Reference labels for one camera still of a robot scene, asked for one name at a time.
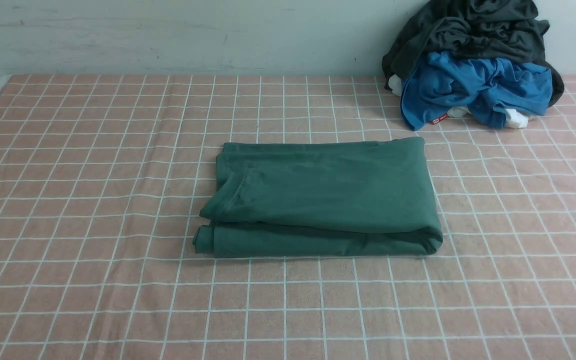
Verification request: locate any green long-sleeved shirt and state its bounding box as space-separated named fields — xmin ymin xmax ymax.
xmin=192 ymin=137 xmax=444 ymax=259

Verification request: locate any blue crumpled garment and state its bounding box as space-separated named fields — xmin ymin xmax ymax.
xmin=400 ymin=51 xmax=553 ymax=132

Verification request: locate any dark grey crumpled garment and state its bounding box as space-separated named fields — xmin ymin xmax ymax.
xmin=381 ymin=0 xmax=565 ymax=106

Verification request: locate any pink checkered tablecloth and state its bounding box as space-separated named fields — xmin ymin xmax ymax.
xmin=0 ymin=74 xmax=576 ymax=360

